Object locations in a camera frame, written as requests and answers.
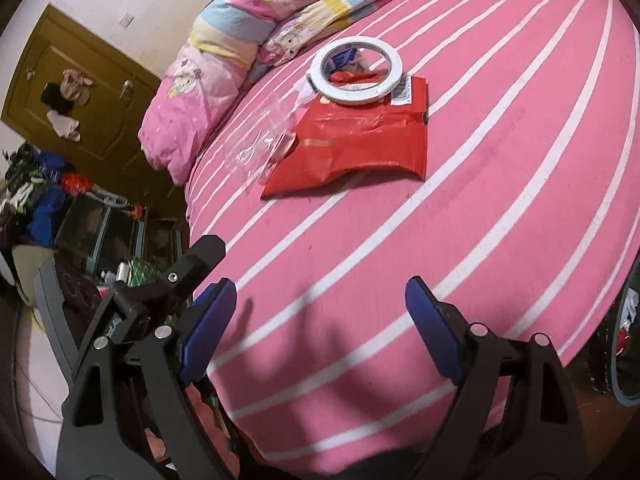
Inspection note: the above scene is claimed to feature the clear plastic bag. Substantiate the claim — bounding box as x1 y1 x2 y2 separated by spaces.
224 101 296 188

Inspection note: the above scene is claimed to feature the pink cartoon patterned duvet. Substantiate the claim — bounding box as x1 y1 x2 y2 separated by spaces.
138 0 390 186

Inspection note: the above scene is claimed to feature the red plastic snack bag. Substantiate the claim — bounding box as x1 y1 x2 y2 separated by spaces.
262 76 428 200

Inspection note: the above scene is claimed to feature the white tape roll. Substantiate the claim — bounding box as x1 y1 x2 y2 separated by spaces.
307 36 404 105

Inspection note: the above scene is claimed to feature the pink white striped bed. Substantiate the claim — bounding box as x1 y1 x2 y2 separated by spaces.
186 0 639 474

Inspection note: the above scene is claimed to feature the brown wooden door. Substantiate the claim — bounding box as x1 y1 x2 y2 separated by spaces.
1 6 186 218

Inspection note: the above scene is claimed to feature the round trash bin black liner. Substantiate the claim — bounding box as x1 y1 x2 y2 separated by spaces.
588 256 639 408

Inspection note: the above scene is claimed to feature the cluttered dark shelf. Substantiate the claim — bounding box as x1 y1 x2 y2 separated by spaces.
1 142 183 306

